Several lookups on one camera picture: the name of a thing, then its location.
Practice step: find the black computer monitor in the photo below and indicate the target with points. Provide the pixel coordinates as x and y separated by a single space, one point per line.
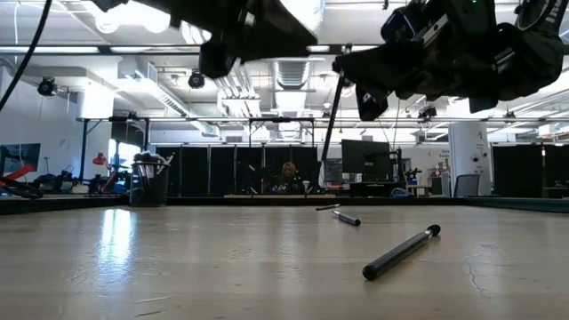
366 160

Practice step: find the black mesh cup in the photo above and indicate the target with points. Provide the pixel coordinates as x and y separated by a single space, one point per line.
149 191

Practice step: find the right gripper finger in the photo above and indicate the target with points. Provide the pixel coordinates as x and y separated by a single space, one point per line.
382 58
382 77

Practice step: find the black background rig frame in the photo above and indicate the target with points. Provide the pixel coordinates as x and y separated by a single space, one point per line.
84 146

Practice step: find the black pen foreground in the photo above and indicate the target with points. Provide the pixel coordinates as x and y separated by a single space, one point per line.
400 252

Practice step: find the red desk lamp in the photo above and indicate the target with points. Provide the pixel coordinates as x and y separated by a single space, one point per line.
98 159

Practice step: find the white column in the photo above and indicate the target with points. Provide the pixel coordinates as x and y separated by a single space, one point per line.
469 151

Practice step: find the black ceiling spotlight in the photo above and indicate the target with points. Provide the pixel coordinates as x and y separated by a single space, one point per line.
46 86
196 80

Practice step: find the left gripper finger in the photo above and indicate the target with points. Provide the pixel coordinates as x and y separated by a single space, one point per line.
284 22
284 44

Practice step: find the black partition panels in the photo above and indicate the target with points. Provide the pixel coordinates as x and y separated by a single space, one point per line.
195 171
518 171

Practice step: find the blue bag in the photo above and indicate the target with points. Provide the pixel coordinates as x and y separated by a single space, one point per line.
400 193

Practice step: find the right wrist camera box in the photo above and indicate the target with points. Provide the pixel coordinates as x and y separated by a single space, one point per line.
471 15

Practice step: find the silver ventilation duct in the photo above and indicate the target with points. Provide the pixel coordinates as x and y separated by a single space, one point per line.
291 73

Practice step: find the thick black makeup brush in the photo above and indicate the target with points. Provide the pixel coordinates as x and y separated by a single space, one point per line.
152 158

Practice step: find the grey office chair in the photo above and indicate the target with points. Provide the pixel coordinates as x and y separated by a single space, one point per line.
467 186

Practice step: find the dark wall poster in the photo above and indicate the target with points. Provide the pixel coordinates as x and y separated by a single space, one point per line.
22 157

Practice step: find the black aluminium table frame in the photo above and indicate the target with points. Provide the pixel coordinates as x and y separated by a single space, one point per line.
66 203

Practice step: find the person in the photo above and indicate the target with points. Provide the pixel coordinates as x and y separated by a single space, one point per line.
289 178

